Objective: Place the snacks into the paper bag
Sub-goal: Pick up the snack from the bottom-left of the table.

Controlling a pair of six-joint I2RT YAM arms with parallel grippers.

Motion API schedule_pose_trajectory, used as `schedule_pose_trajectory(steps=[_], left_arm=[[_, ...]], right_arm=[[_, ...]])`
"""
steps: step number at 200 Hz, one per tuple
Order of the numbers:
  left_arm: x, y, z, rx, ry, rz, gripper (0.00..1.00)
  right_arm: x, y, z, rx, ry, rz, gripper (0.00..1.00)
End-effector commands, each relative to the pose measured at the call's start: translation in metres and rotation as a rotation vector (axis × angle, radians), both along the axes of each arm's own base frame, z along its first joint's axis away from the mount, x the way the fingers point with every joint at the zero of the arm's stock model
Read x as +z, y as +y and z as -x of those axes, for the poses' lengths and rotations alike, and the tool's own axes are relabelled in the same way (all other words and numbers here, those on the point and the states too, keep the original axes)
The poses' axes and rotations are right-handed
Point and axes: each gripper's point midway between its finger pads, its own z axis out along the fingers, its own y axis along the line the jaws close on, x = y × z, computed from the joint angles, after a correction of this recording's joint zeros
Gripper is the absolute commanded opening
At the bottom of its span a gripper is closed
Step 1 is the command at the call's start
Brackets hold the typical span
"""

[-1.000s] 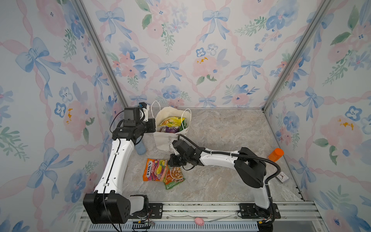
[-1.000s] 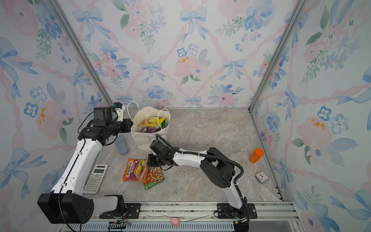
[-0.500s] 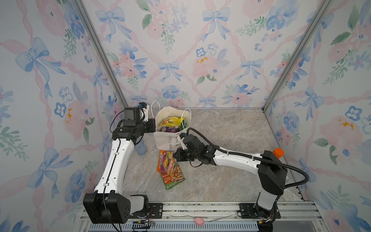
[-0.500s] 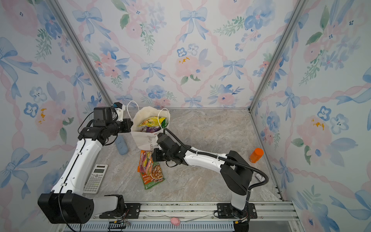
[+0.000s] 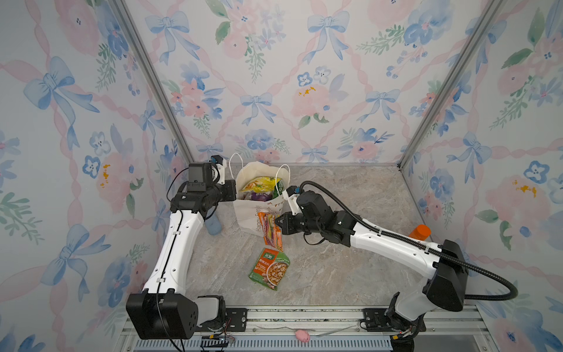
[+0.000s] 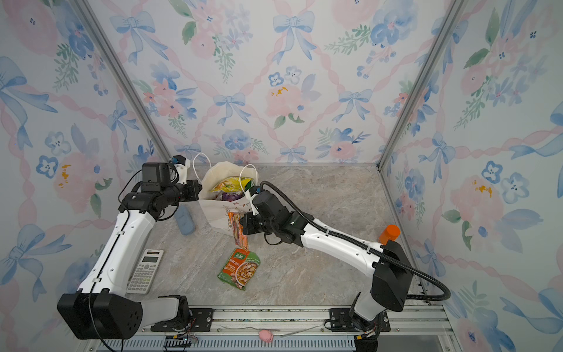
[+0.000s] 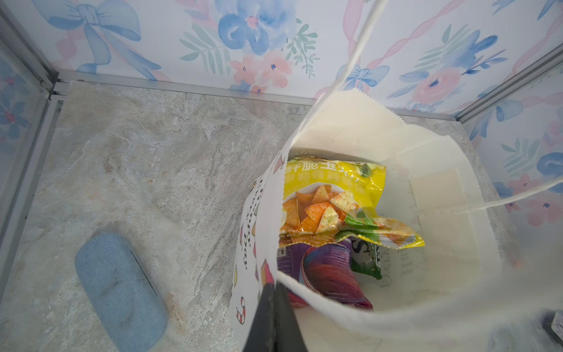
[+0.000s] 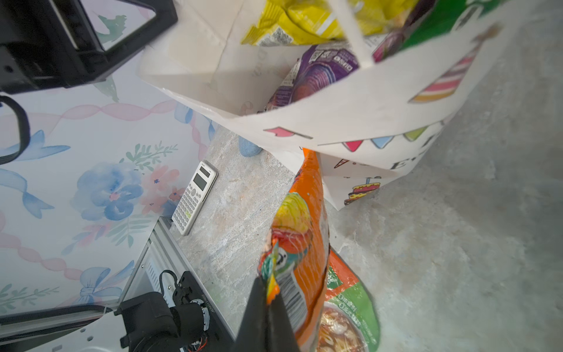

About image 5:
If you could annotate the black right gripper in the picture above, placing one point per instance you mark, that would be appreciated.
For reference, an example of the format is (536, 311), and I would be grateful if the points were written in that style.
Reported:
(286, 224)

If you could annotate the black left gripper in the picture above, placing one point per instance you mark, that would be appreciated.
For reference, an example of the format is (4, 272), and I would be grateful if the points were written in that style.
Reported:
(231, 185)

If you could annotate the orange Fox's candy bag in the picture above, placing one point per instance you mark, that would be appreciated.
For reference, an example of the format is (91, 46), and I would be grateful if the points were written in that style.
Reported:
(272, 233)

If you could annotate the white printed paper bag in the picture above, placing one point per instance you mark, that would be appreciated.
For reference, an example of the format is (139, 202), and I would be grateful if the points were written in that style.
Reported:
(246, 211)

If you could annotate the purple Fox's candy bag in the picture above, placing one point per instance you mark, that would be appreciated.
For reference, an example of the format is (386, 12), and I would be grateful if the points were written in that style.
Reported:
(261, 196)

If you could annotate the yellow snack bag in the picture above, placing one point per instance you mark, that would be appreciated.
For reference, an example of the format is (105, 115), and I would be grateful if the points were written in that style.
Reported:
(260, 185)

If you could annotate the green orange snack packet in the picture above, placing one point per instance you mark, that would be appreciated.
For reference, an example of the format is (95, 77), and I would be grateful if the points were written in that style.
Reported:
(270, 268)

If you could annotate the green yellow Fox's candy bag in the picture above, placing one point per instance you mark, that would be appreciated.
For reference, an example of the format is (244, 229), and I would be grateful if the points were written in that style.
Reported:
(278, 188)

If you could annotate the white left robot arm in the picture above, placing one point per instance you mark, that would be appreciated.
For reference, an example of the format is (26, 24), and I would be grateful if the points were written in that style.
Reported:
(162, 311)

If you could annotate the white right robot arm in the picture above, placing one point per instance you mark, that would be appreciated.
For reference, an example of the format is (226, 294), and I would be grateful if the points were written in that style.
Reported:
(444, 280)

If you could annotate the light blue oval object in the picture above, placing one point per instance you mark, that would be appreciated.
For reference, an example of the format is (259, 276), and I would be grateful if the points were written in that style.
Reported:
(213, 225)

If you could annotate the orange pill bottle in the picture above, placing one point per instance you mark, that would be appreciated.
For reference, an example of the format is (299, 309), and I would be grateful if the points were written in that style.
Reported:
(421, 233)

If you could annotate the pink small ball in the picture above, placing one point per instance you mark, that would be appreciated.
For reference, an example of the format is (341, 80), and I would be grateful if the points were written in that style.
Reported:
(302, 336)

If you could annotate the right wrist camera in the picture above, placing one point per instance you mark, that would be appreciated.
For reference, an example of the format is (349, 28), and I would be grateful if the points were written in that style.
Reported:
(290, 196)

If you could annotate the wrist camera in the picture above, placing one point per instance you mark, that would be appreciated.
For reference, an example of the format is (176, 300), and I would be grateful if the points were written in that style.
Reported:
(290, 196)
(218, 169)

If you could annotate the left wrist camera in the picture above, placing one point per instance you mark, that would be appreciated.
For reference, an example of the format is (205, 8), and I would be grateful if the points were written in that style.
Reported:
(218, 169)

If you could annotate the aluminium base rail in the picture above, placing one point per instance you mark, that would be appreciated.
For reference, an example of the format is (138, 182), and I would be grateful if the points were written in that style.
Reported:
(332, 328)

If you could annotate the aluminium enclosure frame post left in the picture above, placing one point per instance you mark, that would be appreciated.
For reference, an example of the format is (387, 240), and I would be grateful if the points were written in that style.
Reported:
(132, 35)

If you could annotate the aluminium enclosure frame post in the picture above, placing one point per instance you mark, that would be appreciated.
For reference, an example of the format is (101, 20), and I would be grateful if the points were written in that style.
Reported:
(469, 49)
(132, 35)

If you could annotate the aluminium enclosure frame post right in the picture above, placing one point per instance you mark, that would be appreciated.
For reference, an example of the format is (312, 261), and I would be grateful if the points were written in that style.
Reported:
(469, 49)

